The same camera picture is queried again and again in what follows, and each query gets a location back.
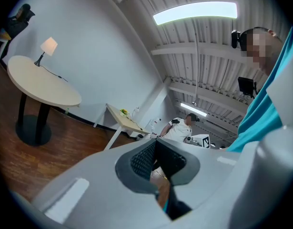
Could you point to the glass globe desk lamp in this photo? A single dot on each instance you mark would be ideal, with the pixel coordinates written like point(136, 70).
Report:
point(136, 108)

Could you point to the yellow flowers in white pot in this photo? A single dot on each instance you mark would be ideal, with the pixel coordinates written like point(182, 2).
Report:
point(124, 112)

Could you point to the round beige table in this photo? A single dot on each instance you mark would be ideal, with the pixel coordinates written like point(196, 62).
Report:
point(41, 85)

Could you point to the long ceiling light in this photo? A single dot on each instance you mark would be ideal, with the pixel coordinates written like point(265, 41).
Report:
point(196, 12)

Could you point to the black head camera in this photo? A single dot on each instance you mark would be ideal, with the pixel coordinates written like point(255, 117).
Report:
point(235, 39)

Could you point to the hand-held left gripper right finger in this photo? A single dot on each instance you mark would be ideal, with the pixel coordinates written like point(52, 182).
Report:
point(208, 175)

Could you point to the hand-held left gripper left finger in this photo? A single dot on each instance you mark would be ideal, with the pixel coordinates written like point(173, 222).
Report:
point(101, 187)

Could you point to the person's blue shirt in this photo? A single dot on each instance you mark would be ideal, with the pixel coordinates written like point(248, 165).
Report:
point(260, 113)

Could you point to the short ceiling light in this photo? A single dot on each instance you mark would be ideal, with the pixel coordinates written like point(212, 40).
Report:
point(194, 109)

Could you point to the white table lamp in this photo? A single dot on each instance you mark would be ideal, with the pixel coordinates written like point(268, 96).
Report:
point(49, 46)

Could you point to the white water dispenser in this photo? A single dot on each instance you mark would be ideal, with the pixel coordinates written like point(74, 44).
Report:
point(153, 125)

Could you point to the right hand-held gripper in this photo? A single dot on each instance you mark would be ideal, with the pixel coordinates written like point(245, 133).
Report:
point(205, 141)

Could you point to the black monitor screen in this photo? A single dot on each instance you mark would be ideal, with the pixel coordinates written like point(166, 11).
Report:
point(246, 86)

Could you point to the green bottle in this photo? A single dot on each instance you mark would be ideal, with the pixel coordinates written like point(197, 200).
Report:
point(67, 111)

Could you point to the person's head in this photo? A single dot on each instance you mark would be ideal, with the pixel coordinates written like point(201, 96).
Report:
point(263, 49)

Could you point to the rectangular wooden table white legs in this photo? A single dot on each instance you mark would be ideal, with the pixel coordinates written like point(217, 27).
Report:
point(127, 123)

